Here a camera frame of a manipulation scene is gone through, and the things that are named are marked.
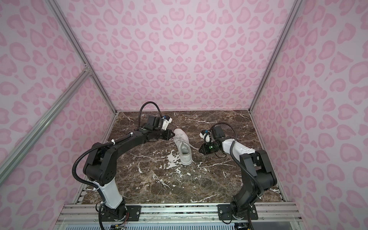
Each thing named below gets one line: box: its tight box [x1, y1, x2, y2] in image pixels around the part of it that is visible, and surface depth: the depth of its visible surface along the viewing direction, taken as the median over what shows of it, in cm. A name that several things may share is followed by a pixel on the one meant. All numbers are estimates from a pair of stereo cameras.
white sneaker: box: [172, 128, 193, 166], surface depth 91 cm
